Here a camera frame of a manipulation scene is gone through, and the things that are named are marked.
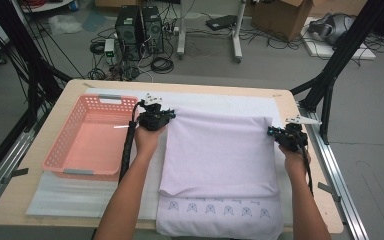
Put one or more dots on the white foam board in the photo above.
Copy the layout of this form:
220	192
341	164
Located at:
323	51

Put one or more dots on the clear plastic bag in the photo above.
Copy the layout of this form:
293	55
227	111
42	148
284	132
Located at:
65	24

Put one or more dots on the black computer tower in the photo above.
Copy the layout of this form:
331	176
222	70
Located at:
128	30
152	30

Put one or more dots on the person's right hand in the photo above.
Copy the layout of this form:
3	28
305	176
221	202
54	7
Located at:
295	165

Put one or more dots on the white grid mat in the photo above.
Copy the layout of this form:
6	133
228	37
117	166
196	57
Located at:
213	98

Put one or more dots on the aluminium rail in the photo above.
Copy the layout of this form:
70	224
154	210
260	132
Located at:
340	186
3	173

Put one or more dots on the black flat device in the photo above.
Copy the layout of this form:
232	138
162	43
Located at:
221	22

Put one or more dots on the person's left hand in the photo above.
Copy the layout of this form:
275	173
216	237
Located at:
148	143

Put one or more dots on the white round table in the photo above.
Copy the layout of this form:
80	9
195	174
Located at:
50	6

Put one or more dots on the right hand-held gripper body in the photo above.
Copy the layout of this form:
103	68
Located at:
293	138

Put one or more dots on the white box with green display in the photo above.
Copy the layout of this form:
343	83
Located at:
109	46

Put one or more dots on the grey metal bracket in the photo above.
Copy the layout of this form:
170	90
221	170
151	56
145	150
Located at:
328	190
16	173

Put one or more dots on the lilac printed cloth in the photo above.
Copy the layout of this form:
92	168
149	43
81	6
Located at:
220	153

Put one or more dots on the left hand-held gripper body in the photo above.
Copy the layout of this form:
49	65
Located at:
151	120

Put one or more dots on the black metal frame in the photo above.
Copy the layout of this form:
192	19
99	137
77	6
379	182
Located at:
23	50
340	50

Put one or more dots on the grey headset device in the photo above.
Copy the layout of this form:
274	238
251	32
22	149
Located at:
333	28

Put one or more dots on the pink plastic basket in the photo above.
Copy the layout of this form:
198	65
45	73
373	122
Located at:
93	146

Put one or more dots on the brown cardboard box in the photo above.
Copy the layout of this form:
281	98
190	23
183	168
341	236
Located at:
280	18

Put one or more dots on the white metal stand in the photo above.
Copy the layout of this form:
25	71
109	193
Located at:
181	33

